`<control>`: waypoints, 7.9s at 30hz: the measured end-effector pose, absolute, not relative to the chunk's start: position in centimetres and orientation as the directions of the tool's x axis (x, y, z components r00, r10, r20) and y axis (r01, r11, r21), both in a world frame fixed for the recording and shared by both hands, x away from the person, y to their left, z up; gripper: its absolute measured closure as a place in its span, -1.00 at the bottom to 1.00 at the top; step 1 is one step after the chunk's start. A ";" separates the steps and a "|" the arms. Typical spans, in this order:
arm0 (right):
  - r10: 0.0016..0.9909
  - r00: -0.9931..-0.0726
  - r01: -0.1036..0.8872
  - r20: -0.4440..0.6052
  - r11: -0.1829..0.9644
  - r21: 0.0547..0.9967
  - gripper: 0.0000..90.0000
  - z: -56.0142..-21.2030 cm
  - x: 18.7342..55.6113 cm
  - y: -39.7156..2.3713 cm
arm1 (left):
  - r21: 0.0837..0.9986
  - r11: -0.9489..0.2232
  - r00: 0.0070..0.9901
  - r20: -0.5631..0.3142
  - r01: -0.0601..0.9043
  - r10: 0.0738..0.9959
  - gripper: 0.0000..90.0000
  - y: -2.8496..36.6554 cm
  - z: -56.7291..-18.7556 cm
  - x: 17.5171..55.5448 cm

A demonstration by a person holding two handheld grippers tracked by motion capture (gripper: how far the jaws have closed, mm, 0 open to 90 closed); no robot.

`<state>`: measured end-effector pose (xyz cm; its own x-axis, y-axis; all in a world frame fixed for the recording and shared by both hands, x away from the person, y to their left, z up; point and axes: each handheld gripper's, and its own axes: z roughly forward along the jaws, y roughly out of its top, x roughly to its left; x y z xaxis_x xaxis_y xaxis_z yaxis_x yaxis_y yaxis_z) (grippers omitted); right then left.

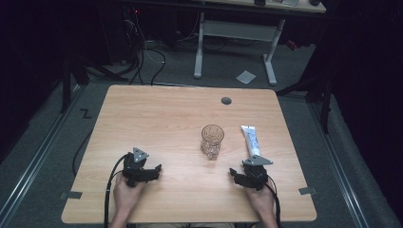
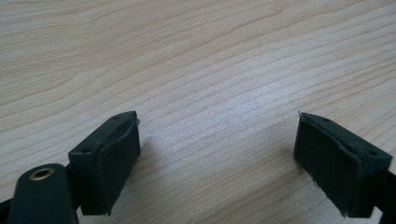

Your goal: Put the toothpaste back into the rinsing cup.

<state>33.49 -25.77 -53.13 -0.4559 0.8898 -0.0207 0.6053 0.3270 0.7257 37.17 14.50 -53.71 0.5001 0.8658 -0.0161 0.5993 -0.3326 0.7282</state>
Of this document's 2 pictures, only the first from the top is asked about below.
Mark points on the black metal stand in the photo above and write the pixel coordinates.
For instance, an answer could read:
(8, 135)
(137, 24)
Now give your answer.
(68, 79)
(323, 91)

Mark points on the grey tape strip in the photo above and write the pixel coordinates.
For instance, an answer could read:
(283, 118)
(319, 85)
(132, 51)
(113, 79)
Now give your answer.
(72, 195)
(307, 190)

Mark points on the grey paper sheet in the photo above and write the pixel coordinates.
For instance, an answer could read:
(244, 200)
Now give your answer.
(245, 77)

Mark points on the person's left hand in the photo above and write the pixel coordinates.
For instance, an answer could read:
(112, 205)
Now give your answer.
(125, 196)

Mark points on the white toothpaste tube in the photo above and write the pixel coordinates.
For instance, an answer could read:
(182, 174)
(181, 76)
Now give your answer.
(252, 141)

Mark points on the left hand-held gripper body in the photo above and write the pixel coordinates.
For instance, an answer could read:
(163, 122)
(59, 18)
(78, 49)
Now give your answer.
(133, 169)

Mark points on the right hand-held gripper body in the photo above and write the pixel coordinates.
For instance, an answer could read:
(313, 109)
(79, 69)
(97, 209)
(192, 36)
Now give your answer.
(256, 172)

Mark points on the clear patterned drinking glass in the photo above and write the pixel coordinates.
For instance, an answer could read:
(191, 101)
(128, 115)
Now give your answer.
(211, 142)

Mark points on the white-legged wooden desk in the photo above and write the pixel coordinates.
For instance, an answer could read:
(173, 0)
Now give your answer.
(237, 30)

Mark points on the metal floor rail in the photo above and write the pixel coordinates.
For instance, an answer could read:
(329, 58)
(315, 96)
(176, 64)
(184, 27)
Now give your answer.
(339, 164)
(34, 158)

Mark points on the person's right hand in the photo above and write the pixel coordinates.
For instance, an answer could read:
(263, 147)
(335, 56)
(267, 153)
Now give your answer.
(261, 199)

